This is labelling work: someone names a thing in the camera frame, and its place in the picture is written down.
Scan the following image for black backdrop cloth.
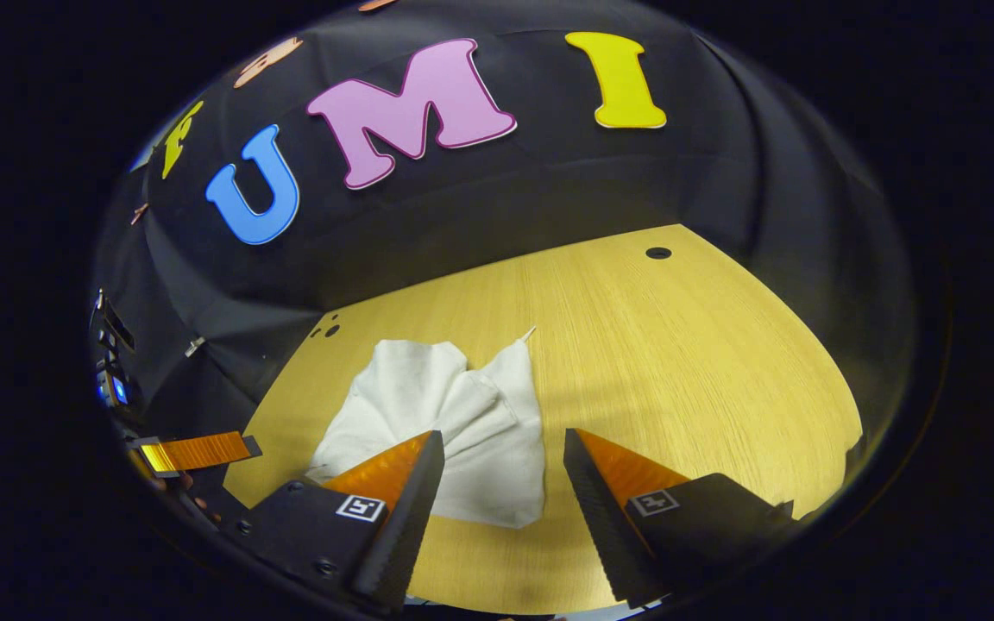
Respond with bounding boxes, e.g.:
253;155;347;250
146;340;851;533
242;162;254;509
91;0;916;449

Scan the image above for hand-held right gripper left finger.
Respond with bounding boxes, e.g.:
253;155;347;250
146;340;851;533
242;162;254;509
221;430;446;615

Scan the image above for white jeans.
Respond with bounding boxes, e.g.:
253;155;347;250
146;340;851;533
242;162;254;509
305;326;547;529

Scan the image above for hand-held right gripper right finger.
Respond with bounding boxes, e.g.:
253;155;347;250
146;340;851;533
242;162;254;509
563;427;800;609

